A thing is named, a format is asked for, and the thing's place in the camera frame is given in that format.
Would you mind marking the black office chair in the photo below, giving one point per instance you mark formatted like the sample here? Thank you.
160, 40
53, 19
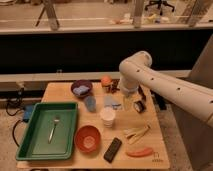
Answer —
159, 4

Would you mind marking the black remote control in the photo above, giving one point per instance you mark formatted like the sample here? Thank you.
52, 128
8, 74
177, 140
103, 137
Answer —
112, 150

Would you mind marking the light blue towel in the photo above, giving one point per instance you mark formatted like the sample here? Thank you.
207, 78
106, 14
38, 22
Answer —
109, 101

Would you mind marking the orange plastic bowl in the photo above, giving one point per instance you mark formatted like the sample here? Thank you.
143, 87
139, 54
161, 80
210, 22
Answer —
87, 139

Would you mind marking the white paper cup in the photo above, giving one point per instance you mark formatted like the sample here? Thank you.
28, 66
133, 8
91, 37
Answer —
107, 115

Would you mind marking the orange toy fruit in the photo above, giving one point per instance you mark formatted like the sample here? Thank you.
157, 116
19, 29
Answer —
106, 81

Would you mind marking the purple toy grapes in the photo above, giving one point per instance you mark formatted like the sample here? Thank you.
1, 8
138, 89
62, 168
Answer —
113, 87

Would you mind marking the green plastic tray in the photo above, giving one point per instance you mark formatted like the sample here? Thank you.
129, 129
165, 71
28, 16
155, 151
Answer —
34, 145

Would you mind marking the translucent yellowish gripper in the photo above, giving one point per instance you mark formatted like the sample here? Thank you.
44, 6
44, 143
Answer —
127, 102

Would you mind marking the blue power box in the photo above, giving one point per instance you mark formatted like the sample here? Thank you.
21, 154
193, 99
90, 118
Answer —
27, 113

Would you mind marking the purple bowl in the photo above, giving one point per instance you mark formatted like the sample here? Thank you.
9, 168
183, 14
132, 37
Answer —
78, 83

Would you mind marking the blue sponge in bowl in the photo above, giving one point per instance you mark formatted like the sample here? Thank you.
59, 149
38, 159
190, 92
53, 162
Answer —
80, 90

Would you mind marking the metal spoon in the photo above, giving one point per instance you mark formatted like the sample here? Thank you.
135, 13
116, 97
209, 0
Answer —
55, 122

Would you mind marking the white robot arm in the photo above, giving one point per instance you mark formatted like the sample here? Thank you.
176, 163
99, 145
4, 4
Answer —
195, 99

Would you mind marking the blue plastic cup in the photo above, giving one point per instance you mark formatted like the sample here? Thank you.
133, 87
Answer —
90, 103

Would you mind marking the orange toy carrot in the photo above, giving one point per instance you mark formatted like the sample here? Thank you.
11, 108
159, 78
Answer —
141, 153

